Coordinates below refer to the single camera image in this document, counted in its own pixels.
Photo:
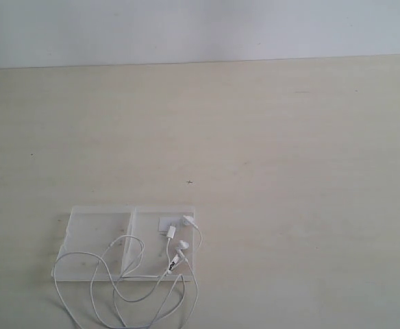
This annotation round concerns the clear plastic storage case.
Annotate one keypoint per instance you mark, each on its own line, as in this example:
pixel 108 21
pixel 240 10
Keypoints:
pixel 106 243

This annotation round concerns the white paper label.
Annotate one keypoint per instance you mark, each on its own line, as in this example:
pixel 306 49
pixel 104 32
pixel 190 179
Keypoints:
pixel 165 223

